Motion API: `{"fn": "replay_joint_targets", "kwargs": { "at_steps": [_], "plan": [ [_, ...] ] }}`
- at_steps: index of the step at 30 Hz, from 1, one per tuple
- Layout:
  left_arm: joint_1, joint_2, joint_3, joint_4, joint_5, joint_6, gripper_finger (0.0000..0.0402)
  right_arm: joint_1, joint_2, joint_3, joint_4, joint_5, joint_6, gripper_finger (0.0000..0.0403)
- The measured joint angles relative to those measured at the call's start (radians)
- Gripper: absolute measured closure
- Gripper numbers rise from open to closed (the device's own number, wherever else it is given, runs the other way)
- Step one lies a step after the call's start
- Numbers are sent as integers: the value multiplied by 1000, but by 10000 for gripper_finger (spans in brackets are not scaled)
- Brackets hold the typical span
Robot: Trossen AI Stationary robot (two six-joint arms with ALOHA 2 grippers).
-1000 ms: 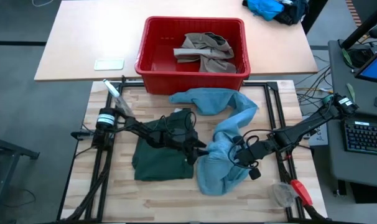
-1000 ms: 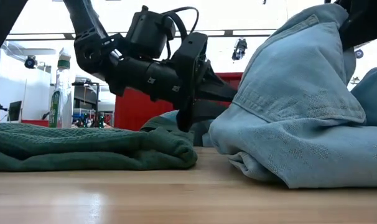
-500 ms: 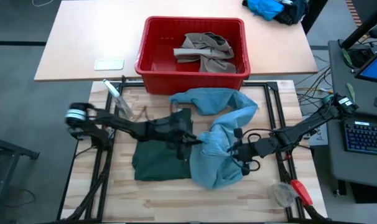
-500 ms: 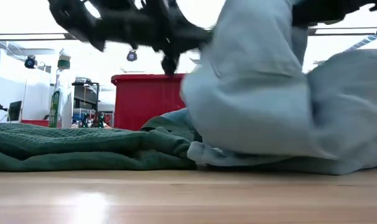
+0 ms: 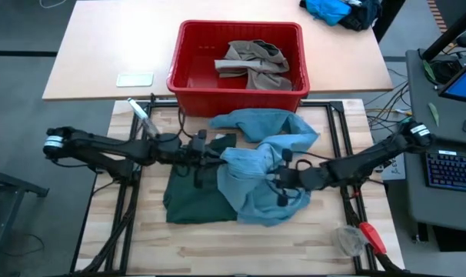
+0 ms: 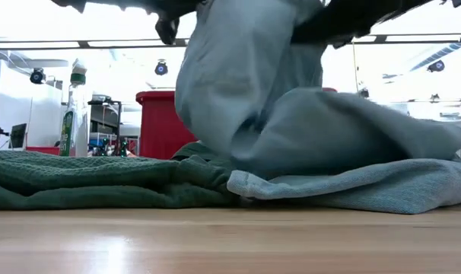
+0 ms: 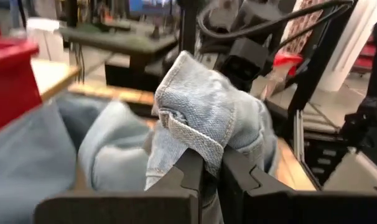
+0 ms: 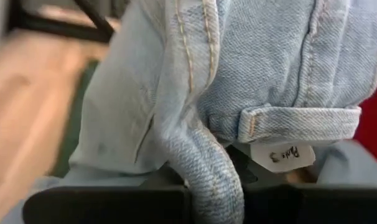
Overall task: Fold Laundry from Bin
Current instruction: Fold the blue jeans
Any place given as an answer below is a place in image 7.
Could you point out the computer monitor blue screen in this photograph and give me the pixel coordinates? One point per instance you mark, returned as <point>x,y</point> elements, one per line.
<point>151,6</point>

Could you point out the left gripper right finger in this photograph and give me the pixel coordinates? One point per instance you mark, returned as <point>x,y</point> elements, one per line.
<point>238,180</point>

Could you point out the grey desk surface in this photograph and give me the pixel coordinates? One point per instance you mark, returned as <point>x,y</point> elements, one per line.
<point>129,43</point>

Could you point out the black aluminium rig frame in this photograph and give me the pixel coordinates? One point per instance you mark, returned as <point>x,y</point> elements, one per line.
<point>309,77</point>

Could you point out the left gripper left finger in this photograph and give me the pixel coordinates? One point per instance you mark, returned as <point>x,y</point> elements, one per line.
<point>185,174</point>

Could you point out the crumpled clear plastic bag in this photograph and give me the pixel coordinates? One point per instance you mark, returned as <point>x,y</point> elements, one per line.
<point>274,84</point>

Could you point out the red plastic laundry bin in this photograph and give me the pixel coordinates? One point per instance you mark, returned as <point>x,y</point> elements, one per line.
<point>11,87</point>

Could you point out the light blue denim garment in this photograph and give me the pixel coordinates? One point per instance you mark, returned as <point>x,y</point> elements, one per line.
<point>201,102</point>

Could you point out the beige side table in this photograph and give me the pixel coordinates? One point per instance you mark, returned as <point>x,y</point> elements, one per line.
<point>51,74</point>

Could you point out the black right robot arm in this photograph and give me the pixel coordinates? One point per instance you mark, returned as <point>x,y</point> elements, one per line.
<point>244,62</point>

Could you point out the black stand pole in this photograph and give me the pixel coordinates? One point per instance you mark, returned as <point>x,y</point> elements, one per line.
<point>188,28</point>

